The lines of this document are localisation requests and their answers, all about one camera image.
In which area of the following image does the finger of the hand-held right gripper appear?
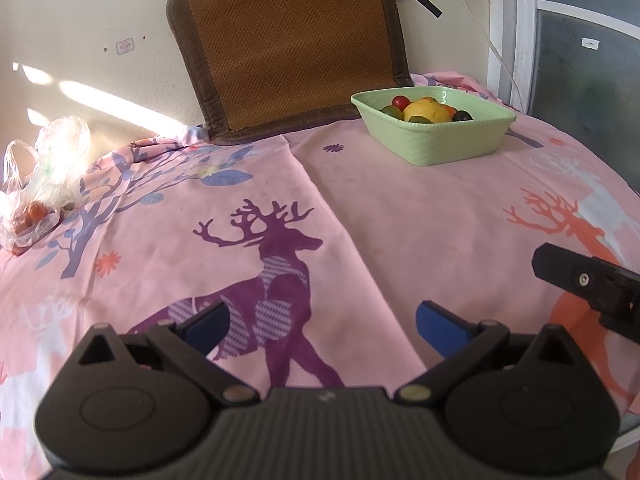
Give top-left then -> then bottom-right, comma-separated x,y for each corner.
532,242 -> 640,346

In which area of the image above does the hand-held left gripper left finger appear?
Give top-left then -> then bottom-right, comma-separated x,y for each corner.
75,300 -> 261,406

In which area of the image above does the yellow lemon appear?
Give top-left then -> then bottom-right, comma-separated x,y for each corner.
402,98 -> 454,124

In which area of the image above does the brown woven seat cushion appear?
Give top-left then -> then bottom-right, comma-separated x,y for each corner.
166,0 -> 412,147

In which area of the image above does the orange inside plastic bag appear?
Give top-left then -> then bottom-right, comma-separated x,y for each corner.
13,202 -> 52,234

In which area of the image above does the pink printed bed sheet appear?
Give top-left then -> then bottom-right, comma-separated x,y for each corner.
0,70 -> 640,480

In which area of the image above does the clear plastic bag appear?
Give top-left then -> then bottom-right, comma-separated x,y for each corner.
0,115 -> 92,257

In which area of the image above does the light green bowl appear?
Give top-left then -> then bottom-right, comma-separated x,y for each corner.
350,86 -> 518,167

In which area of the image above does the white window frame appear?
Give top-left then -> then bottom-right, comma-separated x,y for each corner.
487,0 -> 640,113

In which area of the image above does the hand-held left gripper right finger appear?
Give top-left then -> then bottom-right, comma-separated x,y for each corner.
394,300 -> 586,406

